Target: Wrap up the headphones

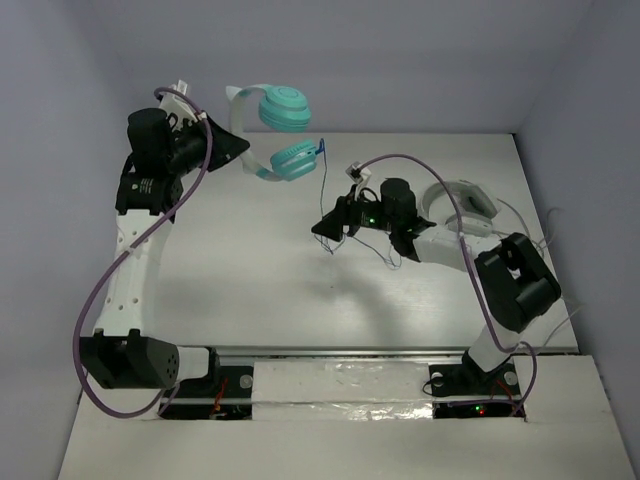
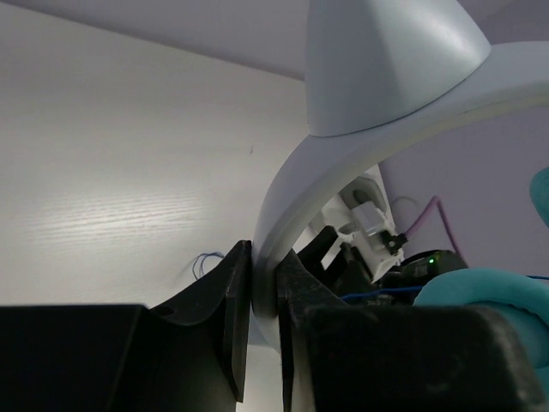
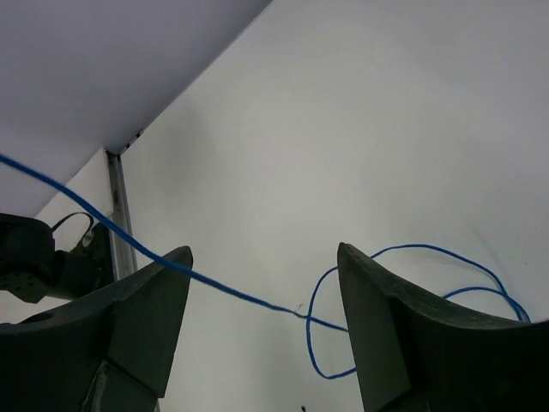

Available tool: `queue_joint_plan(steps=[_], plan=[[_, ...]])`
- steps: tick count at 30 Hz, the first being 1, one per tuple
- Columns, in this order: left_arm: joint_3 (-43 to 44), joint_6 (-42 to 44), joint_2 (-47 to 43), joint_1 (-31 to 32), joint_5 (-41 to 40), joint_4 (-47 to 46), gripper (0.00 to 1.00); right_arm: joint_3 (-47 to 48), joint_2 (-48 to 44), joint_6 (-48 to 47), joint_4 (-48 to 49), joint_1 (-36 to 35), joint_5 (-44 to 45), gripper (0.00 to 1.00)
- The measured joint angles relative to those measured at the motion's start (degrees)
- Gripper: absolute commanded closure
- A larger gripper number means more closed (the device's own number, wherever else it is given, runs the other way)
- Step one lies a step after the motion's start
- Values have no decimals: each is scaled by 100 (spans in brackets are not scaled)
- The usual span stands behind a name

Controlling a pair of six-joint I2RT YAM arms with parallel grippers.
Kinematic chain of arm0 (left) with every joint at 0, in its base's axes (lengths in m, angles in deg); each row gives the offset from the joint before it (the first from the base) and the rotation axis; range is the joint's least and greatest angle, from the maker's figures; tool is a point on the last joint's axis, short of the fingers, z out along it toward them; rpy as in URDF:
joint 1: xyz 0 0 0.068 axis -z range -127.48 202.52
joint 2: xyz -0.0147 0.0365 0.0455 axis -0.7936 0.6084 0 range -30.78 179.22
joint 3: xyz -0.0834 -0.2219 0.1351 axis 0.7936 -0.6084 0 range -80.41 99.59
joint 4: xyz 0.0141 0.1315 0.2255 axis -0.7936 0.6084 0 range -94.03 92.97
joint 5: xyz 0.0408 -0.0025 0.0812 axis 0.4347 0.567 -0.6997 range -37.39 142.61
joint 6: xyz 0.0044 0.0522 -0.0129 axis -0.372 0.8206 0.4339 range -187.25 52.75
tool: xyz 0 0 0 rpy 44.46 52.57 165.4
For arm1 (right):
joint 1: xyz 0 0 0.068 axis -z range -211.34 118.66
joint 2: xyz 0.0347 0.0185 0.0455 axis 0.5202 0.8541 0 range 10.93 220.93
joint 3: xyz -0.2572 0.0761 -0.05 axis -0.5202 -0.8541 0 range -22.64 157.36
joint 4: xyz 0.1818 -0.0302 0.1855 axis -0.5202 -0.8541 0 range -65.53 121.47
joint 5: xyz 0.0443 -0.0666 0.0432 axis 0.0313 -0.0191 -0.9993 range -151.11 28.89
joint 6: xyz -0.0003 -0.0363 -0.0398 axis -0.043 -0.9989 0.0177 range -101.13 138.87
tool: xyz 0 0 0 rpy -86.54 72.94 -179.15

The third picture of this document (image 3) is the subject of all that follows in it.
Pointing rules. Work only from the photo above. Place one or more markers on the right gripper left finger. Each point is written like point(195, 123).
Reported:
point(111, 350)

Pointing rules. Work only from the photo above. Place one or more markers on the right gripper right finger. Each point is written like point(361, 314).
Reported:
point(415, 351)

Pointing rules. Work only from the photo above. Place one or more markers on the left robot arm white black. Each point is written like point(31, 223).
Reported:
point(33, 268)

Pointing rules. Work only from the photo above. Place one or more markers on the aluminium side rail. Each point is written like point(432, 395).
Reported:
point(123, 255)

